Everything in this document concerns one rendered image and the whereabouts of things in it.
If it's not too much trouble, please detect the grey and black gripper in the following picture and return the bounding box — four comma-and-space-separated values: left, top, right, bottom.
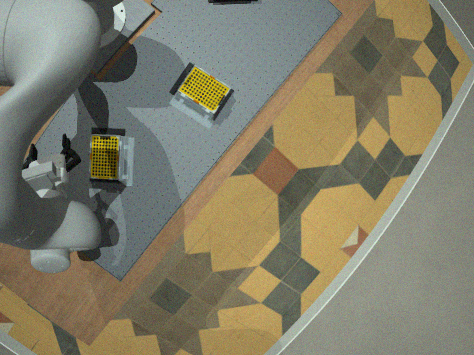
22, 134, 81, 198

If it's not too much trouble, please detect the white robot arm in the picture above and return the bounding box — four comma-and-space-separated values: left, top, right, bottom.
0, 0, 126, 273

